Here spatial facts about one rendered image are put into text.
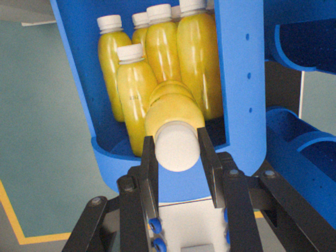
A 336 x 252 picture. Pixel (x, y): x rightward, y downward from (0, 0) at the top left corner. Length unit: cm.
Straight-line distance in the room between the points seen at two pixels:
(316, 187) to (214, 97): 66
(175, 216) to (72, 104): 111
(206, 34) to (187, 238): 60
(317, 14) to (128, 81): 52
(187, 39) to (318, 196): 74
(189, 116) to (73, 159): 159
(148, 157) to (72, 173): 168
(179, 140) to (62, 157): 163
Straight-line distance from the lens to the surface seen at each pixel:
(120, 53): 38
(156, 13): 41
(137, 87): 36
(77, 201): 197
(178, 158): 21
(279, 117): 154
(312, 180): 98
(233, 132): 29
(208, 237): 80
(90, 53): 45
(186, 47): 36
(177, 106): 23
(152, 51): 40
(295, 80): 153
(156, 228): 69
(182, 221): 75
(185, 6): 37
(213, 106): 37
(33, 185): 201
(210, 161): 15
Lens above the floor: 148
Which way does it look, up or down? 70 degrees down
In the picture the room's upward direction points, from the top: 177 degrees clockwise
